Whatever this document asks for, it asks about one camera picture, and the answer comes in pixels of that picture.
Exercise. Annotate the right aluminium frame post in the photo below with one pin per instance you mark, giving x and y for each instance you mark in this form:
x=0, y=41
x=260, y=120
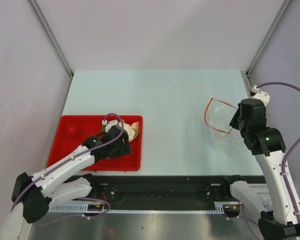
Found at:
x=268, y=36

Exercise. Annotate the red plastic tray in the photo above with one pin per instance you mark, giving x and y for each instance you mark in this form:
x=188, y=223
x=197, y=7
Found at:
x=90, y=125

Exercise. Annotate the red fake tomato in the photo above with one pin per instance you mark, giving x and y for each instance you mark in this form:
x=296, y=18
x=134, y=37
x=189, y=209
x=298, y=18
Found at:
x=71, y=130

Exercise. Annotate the white slotted cable duct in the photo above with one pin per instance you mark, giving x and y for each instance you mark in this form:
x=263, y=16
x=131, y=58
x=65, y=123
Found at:
x=185, y=206

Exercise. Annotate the clear zip top bag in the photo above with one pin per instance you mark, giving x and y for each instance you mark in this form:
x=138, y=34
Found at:
x=217, y=116

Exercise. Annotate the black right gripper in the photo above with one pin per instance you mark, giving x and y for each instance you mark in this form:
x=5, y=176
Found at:
x=233, y=123

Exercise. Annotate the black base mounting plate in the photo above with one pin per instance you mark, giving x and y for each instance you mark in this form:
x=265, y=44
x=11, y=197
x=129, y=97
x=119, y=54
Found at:
x=170, y=189

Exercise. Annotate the white fake garlic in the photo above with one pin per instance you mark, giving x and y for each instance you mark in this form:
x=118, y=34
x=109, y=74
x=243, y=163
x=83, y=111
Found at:
x=135, y=126

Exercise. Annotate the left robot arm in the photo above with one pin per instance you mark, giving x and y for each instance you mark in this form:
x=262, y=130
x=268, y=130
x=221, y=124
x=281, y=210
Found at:
x=34, y=195

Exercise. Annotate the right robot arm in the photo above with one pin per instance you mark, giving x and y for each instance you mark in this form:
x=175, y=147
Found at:
x=278, y=219

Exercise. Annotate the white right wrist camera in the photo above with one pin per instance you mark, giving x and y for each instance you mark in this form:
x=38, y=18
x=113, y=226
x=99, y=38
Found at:
x=258, y=94

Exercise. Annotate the green fake leafy vegetable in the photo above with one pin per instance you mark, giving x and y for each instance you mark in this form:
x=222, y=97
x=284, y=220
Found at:
x=131, y=134

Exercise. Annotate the left aluminium frame post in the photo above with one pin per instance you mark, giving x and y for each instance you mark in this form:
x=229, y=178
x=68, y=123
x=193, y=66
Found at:
x=39, y=15

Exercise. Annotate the aluminium frame post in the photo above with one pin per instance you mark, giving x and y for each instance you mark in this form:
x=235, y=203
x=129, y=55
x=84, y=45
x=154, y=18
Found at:
x=39, y=15
x=268, y=36

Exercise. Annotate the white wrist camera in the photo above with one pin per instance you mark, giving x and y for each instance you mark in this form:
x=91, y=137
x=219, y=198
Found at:
x=258, y=94
x=106, y=125

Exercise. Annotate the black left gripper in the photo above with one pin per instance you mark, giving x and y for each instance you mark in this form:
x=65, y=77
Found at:
x=125, y=148

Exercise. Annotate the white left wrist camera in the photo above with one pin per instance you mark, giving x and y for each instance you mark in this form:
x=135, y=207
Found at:
x=106, y=125

